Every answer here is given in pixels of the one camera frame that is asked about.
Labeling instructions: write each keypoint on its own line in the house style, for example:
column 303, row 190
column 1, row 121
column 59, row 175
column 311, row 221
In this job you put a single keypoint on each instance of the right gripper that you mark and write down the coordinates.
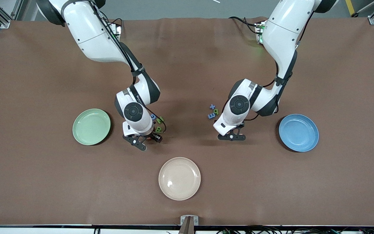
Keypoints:
column 155, row 137

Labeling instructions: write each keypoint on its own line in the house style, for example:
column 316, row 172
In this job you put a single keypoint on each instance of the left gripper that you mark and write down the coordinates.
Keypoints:
column 241, row 125

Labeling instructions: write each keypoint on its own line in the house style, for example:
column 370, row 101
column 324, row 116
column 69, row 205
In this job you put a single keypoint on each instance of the green capital letter B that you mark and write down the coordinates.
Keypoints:
column 158, row 129

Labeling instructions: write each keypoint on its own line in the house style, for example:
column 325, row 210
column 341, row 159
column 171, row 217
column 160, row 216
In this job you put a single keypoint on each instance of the blue lowercase letter m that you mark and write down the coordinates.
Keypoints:
column 211, row 116

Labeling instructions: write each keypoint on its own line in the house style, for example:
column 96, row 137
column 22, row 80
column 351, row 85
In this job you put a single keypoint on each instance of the green capital letter N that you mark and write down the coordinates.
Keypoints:
column 159, row 120

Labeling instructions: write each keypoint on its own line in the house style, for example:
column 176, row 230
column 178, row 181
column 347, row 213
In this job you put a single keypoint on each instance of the blue plus sign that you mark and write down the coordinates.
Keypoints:
column 212, row 106

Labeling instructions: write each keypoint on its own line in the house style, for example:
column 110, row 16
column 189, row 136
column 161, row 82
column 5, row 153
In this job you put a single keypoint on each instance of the blue capital letter G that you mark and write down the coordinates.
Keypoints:
column 154, row 117

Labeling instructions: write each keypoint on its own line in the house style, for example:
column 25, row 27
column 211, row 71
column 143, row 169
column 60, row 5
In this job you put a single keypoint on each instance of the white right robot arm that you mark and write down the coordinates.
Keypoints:
column 89, row 32

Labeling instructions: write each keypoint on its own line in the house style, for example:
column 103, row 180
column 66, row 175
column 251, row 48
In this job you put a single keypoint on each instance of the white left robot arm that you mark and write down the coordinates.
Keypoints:
column 284, row 32

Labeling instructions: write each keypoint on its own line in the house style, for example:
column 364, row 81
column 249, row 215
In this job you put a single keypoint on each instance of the beige plate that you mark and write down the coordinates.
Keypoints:
column 179, row 178

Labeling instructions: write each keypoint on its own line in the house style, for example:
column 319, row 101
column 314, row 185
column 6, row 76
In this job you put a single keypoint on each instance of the green plate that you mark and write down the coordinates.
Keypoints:
column 91, row 126

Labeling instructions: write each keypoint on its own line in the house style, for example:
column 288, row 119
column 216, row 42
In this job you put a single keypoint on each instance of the brown table cover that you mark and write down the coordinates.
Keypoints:
column 187, row 65

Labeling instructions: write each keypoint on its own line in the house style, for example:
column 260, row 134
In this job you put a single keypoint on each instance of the blue plate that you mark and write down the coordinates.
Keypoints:
column 299, row 132

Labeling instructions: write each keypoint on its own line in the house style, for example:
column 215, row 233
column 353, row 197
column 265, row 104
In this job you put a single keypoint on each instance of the base connector box green light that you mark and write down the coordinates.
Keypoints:
column 118, row 31
column 259, row 31

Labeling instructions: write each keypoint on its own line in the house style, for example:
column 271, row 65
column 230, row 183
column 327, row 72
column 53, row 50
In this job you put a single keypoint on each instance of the grey metal rod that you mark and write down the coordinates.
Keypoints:
column 367, row 7

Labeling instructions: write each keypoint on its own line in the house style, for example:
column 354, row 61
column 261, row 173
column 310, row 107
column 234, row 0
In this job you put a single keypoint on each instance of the grey metal bracket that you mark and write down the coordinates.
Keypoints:
column 196, row 218

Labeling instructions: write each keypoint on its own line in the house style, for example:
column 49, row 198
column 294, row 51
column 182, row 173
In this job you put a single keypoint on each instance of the tan camera support pole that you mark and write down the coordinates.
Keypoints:
column 187, row 229

